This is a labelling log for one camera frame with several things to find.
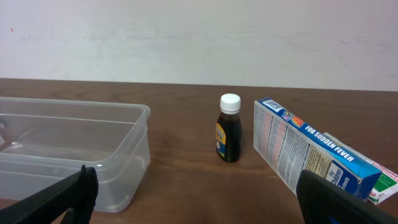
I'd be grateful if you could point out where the clear plastic container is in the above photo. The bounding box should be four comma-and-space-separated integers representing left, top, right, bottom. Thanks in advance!
1, 97, 150, 213

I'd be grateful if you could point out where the blue fever patch box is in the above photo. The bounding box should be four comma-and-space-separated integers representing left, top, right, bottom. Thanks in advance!
253, 98, 381, 200

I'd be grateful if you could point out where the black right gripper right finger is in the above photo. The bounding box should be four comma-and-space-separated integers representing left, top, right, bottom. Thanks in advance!
296, 170, 397, 224

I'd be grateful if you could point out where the dark syrup bottle white cap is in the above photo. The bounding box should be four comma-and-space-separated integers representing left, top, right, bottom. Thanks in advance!
215, 93, 242, 163

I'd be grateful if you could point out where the white green medicine box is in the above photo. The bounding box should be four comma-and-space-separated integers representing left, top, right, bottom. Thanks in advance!
324, 132, 397, 205

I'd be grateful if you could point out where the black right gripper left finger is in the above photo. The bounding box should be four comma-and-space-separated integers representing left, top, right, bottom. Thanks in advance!
1, 166, 99, 224

